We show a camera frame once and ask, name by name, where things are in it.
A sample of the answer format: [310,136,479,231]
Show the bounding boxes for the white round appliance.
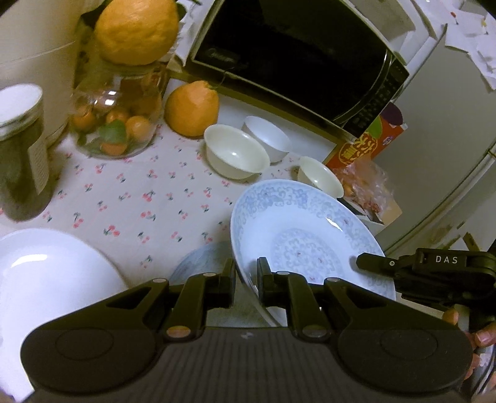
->
[0,0,99,150]

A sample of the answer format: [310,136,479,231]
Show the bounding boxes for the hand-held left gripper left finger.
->
[104,258,237,343]

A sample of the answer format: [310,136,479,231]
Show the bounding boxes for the plain white plate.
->
[0,228,129,401]

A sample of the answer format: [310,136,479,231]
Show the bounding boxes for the white refrigerator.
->
[370,0,496,258]

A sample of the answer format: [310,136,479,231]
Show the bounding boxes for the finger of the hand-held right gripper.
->
[356,252,418,274]

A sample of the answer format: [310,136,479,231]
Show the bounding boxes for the black microwave oven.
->
[185,0,411,137]

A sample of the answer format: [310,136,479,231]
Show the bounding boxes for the paper notes on refrigerator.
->
[411,0,496,91]

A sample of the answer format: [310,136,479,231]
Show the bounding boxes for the dark jar with white lid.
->
[0,84,54,222]

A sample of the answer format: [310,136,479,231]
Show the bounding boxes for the person's right hand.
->
[443,309,496,388]

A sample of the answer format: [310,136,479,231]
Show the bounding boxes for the glass jar of kumquats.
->
[71,60,170,158]

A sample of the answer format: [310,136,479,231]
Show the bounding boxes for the small white bowl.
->
[297,156,345,198]

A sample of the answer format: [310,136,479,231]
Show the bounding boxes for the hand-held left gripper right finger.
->
[257,256,389,339]

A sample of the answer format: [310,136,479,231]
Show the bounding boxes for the large yellow citrus fruit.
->
[94,0,180,66]

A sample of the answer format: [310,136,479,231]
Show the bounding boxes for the orange citrus fruit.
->
[164,80,220,137]

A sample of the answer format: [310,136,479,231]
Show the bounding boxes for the plastic bag of fruit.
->
[336,158,404,226]

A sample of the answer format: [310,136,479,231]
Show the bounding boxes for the blue patterned plate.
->
[230,179,397,327]

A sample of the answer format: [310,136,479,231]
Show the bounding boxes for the cherry print tablecloth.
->
[0,116,334,328]

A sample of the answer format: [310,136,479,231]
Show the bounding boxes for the red printed carton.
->
[325,102,408,172]

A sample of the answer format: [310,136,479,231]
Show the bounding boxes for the grey patterned plate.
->
[170,240,272,328]

